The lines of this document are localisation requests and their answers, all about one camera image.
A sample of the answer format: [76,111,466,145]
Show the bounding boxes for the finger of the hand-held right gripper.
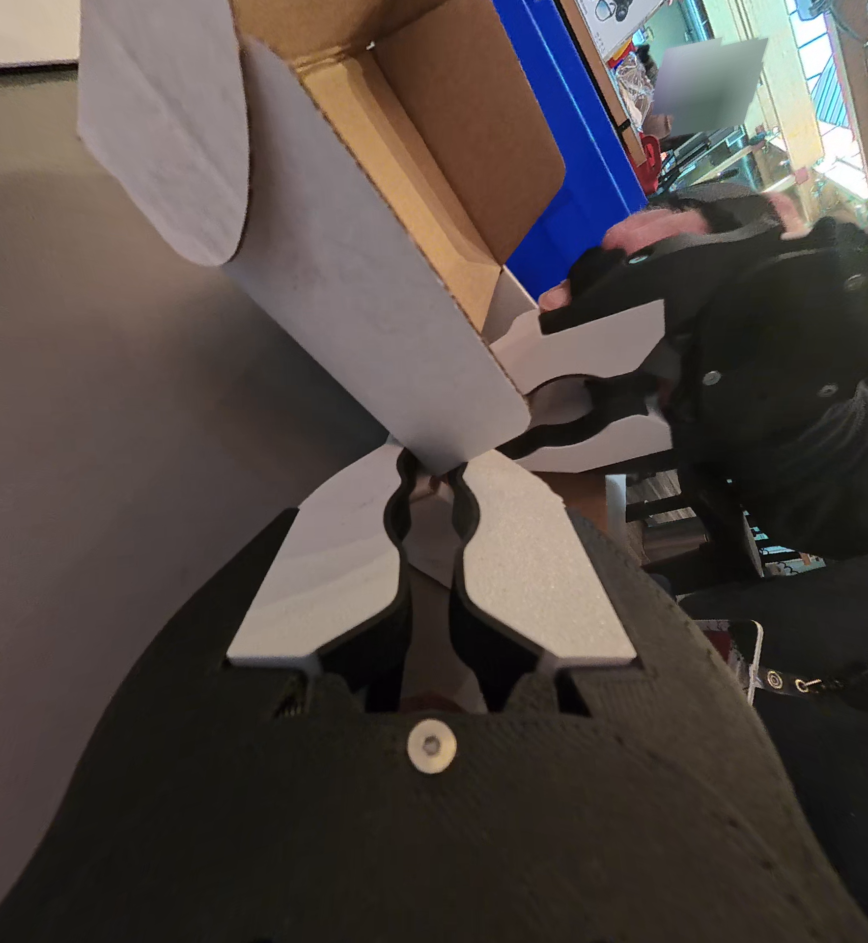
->
[491,301,668,396]
[496,374,675,474]

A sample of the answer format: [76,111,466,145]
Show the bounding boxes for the white printed card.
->
[699,619,766,702]

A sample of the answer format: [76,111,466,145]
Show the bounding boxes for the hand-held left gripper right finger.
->
[445,449,640,714]

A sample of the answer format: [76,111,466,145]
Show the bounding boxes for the person's dark clothing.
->
[680,545,868,943]

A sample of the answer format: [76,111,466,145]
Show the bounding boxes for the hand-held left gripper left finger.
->
[226,445,423,712]

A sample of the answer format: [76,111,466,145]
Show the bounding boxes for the white cardboard box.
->
[76,0,569,478]

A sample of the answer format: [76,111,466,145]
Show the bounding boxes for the blue plastic bin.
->
[493,0,650,303]

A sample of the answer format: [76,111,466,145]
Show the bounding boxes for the person's right hand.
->
[538,208,703,312]

